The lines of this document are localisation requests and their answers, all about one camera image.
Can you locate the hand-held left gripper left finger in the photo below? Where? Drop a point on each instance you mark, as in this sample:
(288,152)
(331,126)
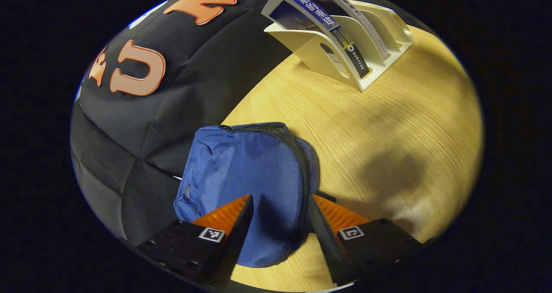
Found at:
(235,250)

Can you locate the blue schoolbag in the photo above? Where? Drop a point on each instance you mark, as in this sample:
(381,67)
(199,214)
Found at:
(250,168)

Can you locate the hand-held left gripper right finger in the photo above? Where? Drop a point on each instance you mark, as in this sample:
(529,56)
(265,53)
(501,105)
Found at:
(330,250)

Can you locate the white spine book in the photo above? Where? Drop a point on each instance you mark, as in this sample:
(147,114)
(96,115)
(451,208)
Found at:
(366,26)

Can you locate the cream bookshelf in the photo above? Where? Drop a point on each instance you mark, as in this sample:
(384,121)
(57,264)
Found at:
(302,47)

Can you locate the blue cover book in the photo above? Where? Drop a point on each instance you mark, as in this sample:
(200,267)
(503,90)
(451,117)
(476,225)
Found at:
(315,10)

